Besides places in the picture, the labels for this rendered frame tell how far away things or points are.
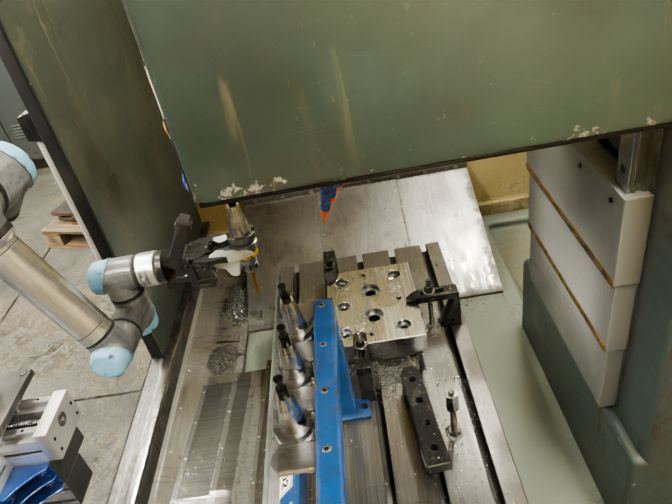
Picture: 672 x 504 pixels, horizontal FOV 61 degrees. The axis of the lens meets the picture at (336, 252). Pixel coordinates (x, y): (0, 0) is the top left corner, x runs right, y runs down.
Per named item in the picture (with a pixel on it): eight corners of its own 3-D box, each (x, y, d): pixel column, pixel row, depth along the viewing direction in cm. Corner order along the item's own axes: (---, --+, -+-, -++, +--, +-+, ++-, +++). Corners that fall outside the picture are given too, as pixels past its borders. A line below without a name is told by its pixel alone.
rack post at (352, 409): (327, 424, 128) (300, 327, 111) (327, 405, 132) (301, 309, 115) (371, 418, 127) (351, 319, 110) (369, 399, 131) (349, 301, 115)
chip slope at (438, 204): (245, 368, 186) (222, 309, 171) (258, 252, 241) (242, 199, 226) (518, 326, 181) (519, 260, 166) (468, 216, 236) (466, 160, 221)
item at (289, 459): (270, 479, 83) (269, 476, 83) (272, 448, 88) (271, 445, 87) (317, 472, 83) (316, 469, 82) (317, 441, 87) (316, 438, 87)
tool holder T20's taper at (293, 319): (308, 332, 105) (299, 305, 101) (285, 338, 105) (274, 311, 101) (306, 316, 109) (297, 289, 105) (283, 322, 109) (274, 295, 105)
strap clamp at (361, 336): (362, 403, 131) (352, 357, 122) (358, 361, 142) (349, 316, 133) (377, 401, 131) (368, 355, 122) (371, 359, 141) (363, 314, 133)
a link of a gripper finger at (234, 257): (259, 270, 121) (220, 271, 124) (252, 247, 118) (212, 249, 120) (255, 279, 119) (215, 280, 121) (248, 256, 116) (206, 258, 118)
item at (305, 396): (274, 418, 92) (273, 415, 92) (275, 393, 97) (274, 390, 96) (316, 412, 92) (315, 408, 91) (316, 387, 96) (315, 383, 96)
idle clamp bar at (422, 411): (429, 487, 111) (427, 467, 108) (400, 387, 133) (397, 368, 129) (454, 481, 111) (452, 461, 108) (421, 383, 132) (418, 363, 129)
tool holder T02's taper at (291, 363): (303, 380, 96) (295, 352, 92) (278, 380, 97) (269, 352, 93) (309, 361, 99) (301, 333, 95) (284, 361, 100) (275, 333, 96)
